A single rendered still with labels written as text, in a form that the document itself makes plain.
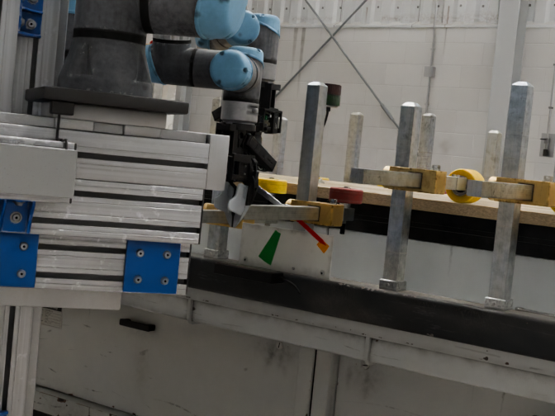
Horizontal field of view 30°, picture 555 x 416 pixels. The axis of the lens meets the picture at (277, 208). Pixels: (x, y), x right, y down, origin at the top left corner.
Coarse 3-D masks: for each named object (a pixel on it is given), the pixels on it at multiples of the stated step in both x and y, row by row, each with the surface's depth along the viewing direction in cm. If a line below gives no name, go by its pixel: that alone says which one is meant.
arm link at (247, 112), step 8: (224, 104) 209; (232, 104) 207; (240, 104) 207; (248, 104) 207; (256, 104) 209; (224, 112) 209; (232, 112) 207; (240, 112) 207; (248, 112) 208; (256, 112) 208; (224, 120) 210; (232, 120) 208; (240, 120) 207; (248, 120) 208; (256, 120) 210
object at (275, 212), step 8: (256, 208) 217; (264, 208) 219; (272, 208) 221; (280, 208) 224; (288, 208) 226; (296, 208) 229; (304, 208) 231; (312, 208) 234; (344, 208) 245; (352, 208) 248; (248, 216) 215; (256, 216) 217; (264, 216) 219; (272, 216) 221; (280, 216) 224; (288, 216) 227; (296, 216) 229; (304, 216) 232; (312, 216) 234; (344, 216) 245; (352, 216) 248
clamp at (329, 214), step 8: (288, 200) 243; (296, 200) 240; (320, 208) 236; (328, 208) 235; (336, 208) 236; (320, 216) 236; (328, 216) 235; (336, 216) 236; (320, 224) 236; (328, 224) 235; (336, 224) 236
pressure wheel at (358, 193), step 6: (330, 192) 247; (336, 192) 245; (342, 192) 244; (348, 192) 244; (354, 192) 244; (360, 192) 245; (330, 198) 246; (336, 198) 245; (342, 198) 244; (348, 198) 244; (354, 198) 244; (360, 198) 246; (342, 204) 247; (348, 204) 247; (360, 204) 247; (342, 228) 248
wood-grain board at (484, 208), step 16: (272, 176) 326; (288, 176) 350; (288, 192) 267; (320, 192) 261; (368, 192) 253; (384, 192) 265; (416, 192) 298; (416, 208) 246; (432, 208) 243; (448, 208) 241; (464, 208) 239; (480, 208) 236; (496, 208) 234; (528, 208) 253; (544, 208) 267; (544, 224) 228
